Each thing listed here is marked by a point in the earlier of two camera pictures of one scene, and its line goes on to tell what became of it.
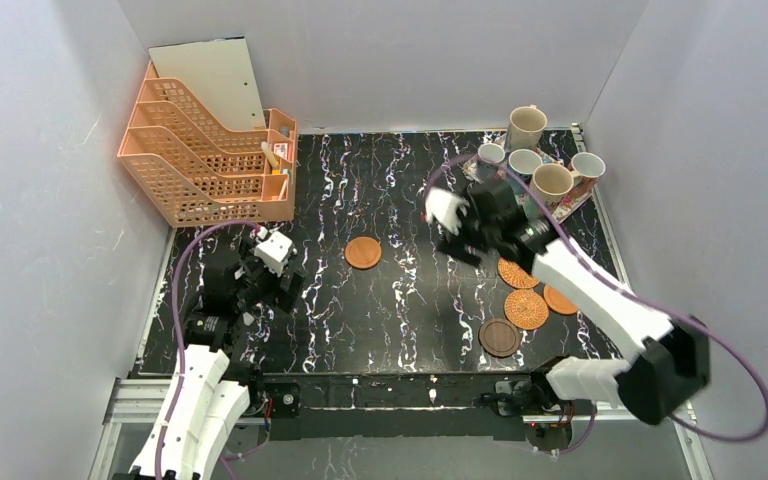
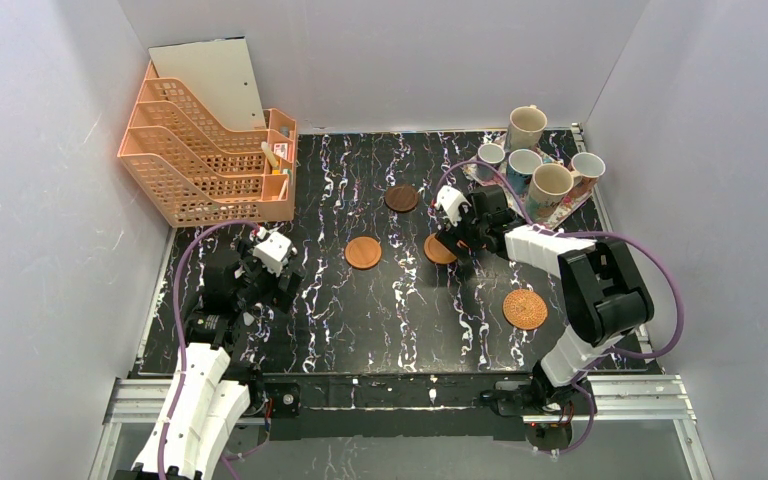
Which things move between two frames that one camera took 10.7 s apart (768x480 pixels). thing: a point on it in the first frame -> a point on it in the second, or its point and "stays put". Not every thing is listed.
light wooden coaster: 363,252 stays put
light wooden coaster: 557,301 -> 437,250
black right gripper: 465,238 stays put
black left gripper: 284,282 stays put
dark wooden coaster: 499,337 -> 401,198
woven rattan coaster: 526,309 stays put
